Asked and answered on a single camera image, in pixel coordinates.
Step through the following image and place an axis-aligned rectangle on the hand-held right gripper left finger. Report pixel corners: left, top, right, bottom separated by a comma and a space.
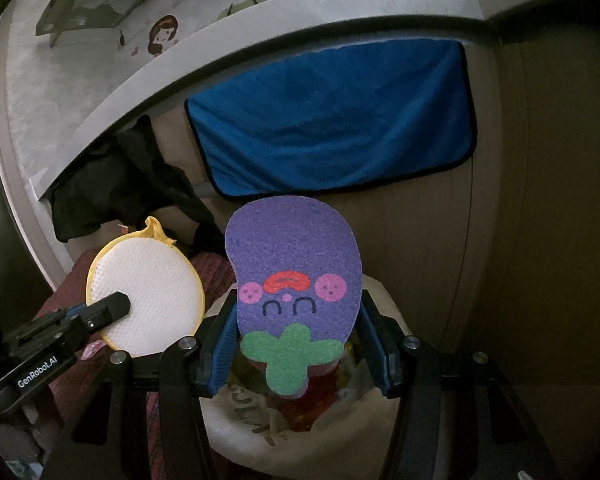
45, 290, 241, 480

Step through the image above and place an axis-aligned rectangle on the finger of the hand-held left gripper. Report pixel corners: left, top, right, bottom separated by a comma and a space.
62, 292, 132, 333

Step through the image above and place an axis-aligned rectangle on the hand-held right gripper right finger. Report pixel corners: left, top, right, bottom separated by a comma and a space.
357, 287, 561, 480

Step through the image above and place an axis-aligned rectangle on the yellow-rimmed white scrubber pad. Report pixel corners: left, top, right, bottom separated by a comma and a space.
85, 216, 206, 358

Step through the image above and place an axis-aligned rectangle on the white plastic bag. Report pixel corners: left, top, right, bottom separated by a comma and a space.
200, 272, 416, 478

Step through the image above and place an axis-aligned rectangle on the purple cartoon sponge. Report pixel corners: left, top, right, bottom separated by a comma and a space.
224, 196, 365, 401

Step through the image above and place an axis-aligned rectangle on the black cloth bag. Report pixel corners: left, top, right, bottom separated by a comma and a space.
47, 115, 226, 256

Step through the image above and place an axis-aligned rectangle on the blue towel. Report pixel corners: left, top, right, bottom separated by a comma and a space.
184, 40, 478, 200

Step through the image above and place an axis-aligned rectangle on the grey counter ledge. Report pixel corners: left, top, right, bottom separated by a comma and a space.
0, 0, 491, 271

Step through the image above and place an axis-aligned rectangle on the girl wall sticker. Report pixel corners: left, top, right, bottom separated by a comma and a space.
146, 14, 179, 57

